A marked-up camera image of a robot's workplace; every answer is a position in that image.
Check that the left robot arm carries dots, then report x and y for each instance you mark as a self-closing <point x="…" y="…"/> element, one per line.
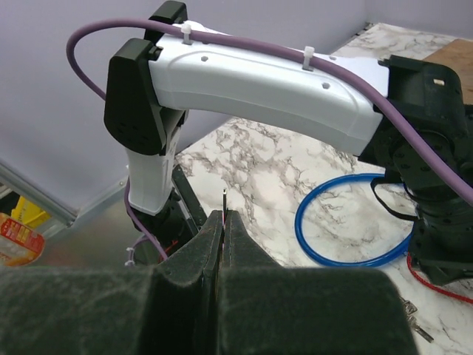
<point x="403" y="115"/>

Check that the wooden board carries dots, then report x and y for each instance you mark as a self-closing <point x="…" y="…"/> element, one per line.
<point x="457" y="55"/>

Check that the yellow and red packaging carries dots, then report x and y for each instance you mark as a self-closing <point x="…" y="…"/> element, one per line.
<point x="21" y="243"/>

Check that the black mounting rail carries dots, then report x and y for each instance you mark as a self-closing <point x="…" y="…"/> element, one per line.
<point x="194" y="213"/>

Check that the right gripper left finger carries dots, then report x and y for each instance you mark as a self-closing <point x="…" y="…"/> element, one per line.
<point x="162" y="309"/>

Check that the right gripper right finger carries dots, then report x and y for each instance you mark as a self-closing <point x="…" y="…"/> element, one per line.
<point x="264" y="308"/>

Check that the silver key bunch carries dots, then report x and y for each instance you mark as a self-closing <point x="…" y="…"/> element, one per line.
<point x="410" y="310"/>
<point x="224" y="205"/>

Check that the blue cable lock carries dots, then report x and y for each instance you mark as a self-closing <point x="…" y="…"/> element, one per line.
<point x="341" y="224"/>

